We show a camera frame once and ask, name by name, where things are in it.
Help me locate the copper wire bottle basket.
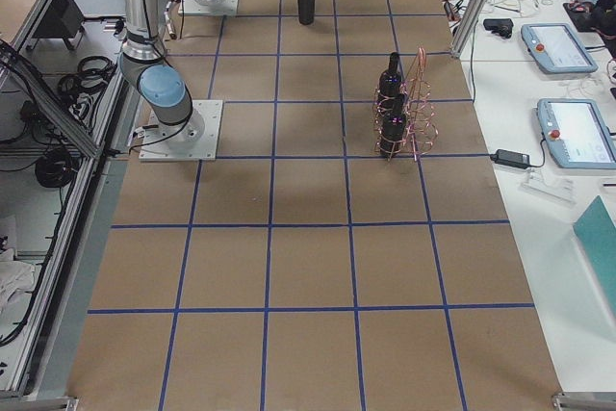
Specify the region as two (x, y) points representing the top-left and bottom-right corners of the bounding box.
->
(372, 47), (438, 160)

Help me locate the aluminium frame post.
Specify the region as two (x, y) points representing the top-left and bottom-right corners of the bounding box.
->
(449, 0), (506, 60)

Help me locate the teal folder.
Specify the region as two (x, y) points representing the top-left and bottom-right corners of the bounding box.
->
(574, 196), (615, 291)

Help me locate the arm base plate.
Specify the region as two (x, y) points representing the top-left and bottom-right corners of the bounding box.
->
(179, 0), (239, 16)
(138, 100), (223, 162)

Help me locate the black power adapter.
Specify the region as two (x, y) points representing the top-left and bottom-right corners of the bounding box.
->
(490, 149), (530, 169)

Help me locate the teach pendant tablet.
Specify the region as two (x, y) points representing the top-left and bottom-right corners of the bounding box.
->
(536, 98), (615, 170)
(521, 23), (598, 74)

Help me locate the white cloth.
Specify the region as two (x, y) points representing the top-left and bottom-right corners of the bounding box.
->
(0, 213), (38, 316)

